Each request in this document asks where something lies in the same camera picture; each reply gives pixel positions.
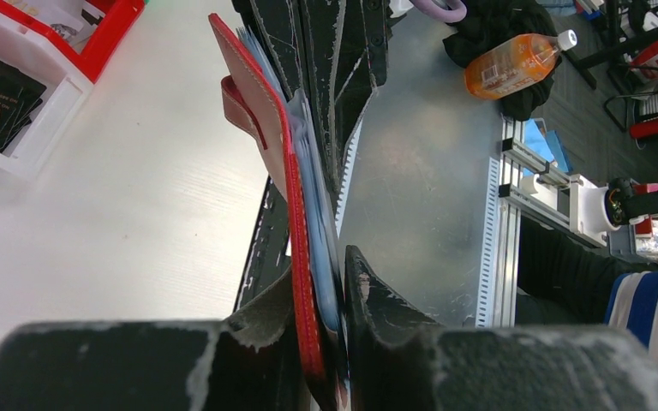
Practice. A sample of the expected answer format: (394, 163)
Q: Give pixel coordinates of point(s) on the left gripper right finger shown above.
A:
(400, 359)

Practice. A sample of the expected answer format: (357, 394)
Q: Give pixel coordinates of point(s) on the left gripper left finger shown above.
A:
(247, 361)

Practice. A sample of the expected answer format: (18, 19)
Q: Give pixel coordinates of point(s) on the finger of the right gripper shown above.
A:
(282, 28)
(346, 46)

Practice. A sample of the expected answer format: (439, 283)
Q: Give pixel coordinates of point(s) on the red leather card holder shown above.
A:
(254, 102)

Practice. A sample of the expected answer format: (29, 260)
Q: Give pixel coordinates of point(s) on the white VIP cards stack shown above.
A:
(75, 21)

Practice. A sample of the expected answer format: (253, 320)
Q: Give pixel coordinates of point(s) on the black cloth bundle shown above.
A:
(491, 23)

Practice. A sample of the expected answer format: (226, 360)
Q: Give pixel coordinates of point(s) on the orange drink bottle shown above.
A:
(516, 64)

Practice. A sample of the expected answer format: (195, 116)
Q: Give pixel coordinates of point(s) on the red plastic bin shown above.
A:
(91, 60)

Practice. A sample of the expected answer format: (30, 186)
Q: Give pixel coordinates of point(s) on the white plastic bin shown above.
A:
(67, 89)

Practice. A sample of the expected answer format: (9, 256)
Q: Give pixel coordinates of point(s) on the white cable comb rail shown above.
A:
(485, 305)

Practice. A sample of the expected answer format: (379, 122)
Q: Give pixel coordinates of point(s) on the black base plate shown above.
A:
(267, 257)

